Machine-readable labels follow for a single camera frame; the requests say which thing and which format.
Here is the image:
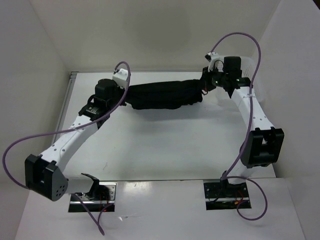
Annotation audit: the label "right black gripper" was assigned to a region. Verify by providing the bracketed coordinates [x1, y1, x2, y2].
[195, 65, 228, 92]

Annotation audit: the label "black shorts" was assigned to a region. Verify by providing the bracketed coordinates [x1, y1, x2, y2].
[125, 79, 207, 110]

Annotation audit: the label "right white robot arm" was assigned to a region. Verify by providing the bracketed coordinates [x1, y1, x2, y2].
[201, 52, 285, 197]

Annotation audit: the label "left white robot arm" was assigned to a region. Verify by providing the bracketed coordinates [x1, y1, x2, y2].
[24, 77, 130, 202]

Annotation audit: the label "white plastic basket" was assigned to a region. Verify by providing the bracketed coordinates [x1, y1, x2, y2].
[215, 56, 265, 106]

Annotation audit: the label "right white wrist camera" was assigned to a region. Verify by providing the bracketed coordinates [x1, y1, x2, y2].
[205, 51, 224, 72]

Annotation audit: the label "aluminium table edge rail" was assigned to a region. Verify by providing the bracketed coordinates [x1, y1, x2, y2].
[54, 71, 79, 132]

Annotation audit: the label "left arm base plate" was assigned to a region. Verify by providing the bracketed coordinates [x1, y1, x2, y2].
[68, 182, 117, 213]

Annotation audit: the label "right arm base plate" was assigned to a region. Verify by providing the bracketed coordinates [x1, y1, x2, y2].
[203, 179, 252, 211]

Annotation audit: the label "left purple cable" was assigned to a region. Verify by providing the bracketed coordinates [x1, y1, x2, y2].
[2, 60, 131, 236]

